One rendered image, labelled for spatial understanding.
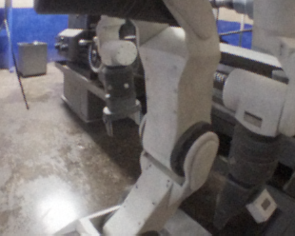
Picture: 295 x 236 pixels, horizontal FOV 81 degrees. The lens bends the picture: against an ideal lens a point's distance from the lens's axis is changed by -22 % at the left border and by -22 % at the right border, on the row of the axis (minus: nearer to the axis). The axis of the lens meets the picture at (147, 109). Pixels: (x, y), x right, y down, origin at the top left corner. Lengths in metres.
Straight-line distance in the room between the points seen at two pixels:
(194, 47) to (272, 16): 0.16
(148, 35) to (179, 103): 0.17
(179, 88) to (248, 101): 0.16
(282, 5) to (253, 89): 0.12
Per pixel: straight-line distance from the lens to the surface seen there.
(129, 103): 0.65
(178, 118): 0.43
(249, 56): 0.86
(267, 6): 0.26
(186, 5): 0.33
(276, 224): 0.99
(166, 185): 0.55
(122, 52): 0.55
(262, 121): 0.29
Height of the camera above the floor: 0.86
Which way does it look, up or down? 21 degrees down
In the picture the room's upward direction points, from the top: 6 degrees clockwise
